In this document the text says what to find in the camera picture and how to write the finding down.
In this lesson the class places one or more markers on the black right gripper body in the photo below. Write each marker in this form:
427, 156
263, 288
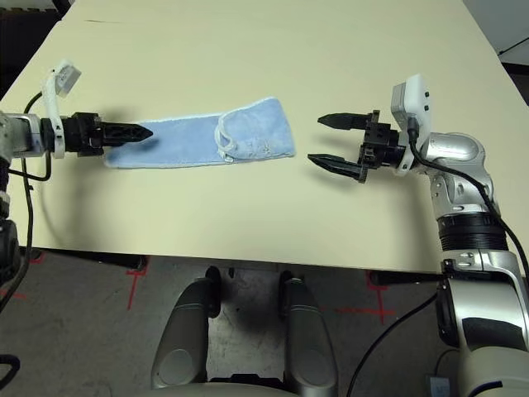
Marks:
380, 144

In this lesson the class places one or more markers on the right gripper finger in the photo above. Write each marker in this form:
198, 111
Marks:
336, 165
343, 121

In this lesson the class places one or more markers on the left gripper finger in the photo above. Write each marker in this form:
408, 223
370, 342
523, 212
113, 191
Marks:
128, 129
124, 140

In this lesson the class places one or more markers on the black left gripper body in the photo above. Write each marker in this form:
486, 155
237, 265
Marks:
84, 134

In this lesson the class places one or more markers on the light blue terry towel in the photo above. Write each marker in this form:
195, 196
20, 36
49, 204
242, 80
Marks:
186, 140

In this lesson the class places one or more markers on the black foam puzzle mat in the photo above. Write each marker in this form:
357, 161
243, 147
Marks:
20, 41

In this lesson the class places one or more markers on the black table foot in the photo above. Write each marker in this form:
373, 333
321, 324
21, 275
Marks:
132, 261

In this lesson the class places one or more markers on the red floor tape mark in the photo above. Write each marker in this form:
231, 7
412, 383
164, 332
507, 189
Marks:
380, 308
131, 289

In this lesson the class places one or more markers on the black floor mat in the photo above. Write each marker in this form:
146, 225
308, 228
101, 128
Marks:
518, 78

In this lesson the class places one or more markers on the grey robot right leg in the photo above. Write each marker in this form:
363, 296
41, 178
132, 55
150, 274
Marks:
306, 331

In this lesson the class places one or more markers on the grey floor box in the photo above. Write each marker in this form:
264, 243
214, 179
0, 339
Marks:
439, 386

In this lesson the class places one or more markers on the pale grey robot waist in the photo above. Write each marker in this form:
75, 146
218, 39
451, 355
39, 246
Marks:
215, 392

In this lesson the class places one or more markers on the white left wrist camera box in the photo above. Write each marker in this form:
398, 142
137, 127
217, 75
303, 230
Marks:
62, 76

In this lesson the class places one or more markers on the black metal frame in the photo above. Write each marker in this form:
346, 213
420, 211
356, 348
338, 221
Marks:
64, 3

